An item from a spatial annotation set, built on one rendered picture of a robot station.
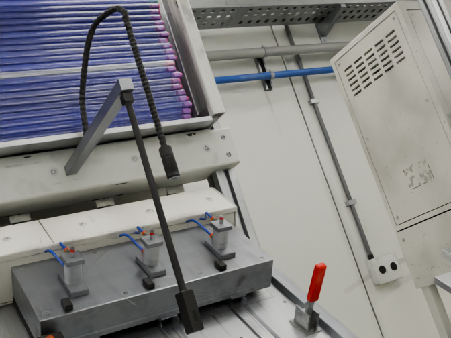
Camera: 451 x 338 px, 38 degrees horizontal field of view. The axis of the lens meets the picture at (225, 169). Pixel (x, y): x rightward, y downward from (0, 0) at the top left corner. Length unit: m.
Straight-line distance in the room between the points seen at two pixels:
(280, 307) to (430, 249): 0.93
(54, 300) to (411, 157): 1.19
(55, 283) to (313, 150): 2.38
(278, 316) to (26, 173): 0.42
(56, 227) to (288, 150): 2.19
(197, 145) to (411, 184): 0.87
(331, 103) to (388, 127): 1.49
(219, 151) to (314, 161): 2.03
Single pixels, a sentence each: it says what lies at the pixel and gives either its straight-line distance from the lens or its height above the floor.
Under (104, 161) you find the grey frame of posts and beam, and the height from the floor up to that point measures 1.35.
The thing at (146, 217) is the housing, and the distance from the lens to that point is 1.01.
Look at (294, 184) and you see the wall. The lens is 3.04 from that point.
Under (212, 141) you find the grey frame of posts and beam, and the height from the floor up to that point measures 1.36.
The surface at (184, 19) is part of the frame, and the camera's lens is 1.18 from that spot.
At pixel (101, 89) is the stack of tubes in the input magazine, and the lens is 1.06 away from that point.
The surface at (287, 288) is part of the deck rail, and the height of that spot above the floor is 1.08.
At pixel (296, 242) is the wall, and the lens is 2.95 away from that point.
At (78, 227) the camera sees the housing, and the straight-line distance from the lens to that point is 0.98.
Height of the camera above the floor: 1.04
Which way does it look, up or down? 14 degrees up
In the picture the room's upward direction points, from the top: 18 degrees counter-clockwise
